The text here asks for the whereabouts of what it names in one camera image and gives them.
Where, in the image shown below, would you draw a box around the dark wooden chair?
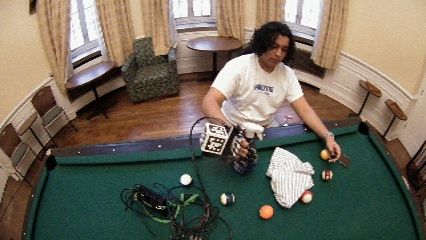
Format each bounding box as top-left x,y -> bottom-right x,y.
404,139 -> 426,191

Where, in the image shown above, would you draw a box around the orange billiard ball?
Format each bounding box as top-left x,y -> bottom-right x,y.
258,204 -> 275,221

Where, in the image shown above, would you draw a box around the window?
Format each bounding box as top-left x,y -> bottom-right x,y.
170,0 -> 219,31
67,0 -> 105,64
283,0 -> 323,43

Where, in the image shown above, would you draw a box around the black glove cable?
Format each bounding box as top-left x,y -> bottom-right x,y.
187,116 -> 231,188

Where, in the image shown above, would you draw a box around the white and blue spray bottle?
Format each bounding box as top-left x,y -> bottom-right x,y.
233,122 -> 266,177

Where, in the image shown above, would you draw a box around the small wooden wall shelf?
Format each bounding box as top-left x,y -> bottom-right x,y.
382,98 -> 408,139
356,79 -> 383,118

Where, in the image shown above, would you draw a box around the tangle of black cables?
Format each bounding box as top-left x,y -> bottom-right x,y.
118,182 -> 234,240

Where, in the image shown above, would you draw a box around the dark flat card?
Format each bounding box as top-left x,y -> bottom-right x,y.
336,154 -> 352,168

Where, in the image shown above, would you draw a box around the red and white billiard ball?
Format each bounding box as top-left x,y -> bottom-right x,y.
299,190 -> 314,205

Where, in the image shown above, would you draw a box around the wooden chair with grey seat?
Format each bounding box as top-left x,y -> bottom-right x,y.
0,122 -> 38,188
29,84 -> 78,148

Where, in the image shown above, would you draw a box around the white striped cloth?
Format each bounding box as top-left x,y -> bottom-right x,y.
265,146 -> 315,210

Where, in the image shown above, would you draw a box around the blue striped billiard ball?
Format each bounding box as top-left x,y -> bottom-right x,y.
219,192 -> 237,206

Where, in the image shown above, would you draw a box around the dark radiator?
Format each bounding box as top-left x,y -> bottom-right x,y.
284,48 -> 327,79

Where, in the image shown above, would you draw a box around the the person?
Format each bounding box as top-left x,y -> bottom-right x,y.
199,21 -> 343,164

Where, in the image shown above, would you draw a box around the beige window curtains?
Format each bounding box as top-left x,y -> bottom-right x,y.
34,0 -> 350,93

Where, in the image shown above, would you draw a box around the round wooden table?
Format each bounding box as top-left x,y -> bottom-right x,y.
185,35 -> 243,74

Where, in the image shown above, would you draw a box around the dark pool table rail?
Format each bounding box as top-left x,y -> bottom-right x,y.
45,116 -> 370,168

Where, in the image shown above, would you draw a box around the black electronics box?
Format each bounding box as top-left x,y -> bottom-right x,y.
131,184 -> 170,214

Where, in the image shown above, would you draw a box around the green strap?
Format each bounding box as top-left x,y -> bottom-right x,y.
141,193 -> 201,225

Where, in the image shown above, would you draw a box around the dark wooden side table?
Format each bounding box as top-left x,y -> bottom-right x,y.
63,60 -> 117,120

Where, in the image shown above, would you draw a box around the white cue ball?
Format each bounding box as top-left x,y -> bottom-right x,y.
178,173 -> 194,186

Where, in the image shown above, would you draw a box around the white marker cube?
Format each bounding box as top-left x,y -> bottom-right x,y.
198,122 -> 230,157

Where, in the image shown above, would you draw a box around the green patterned armchair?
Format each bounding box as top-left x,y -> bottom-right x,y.
119,36 -> 181,103

